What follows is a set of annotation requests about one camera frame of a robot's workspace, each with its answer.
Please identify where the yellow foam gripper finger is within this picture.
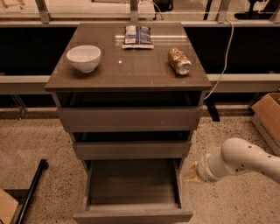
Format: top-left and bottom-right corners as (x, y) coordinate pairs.
(185, 161), (200, 184)

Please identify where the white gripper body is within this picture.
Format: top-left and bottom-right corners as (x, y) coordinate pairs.
(196, 154), (219, 183)

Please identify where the grey bottom drawer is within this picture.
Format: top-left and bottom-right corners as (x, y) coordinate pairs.
(73, 159), (193, 224)

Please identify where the grey drawer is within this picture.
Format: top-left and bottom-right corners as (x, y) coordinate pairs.
(73, 159), (193, 224)
(54, 96), (202, 132)
(73, 131), (191, 160)

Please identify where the grey drawer cabinet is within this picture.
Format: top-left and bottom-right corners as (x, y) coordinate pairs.
(44, 22), (213, 176)

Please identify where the grey middle drawer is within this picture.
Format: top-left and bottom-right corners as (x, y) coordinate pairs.
(73, 131), (191, 160)

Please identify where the grey top drawer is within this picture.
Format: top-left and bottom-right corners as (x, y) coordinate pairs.
(54, 96), (202, 132)

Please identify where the cardboard box right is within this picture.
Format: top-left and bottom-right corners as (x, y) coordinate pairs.
(252, 93), (280, 156)

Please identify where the cardboard box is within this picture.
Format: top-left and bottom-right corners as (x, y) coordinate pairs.
(252, 93), (280, 156)
(0, 189), (18, 224)

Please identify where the gold crushed can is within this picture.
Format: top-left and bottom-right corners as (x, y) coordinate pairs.
(168, 47), (192, 75)

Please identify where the black metal bar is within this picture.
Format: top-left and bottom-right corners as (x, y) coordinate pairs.
(15, 159), (48, 224)

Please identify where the white ceramic bowl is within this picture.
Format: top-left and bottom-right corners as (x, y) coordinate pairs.
(66, 45), (102, 73)

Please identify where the cardboard box bottom left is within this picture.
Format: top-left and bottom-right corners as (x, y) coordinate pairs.
(0, 189), (18, 224)

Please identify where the black bracket leg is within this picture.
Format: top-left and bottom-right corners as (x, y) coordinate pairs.
(205, 98), (220, 122)

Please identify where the white power cable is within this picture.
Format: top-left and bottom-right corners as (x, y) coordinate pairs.
(203, 19), (235, 101)

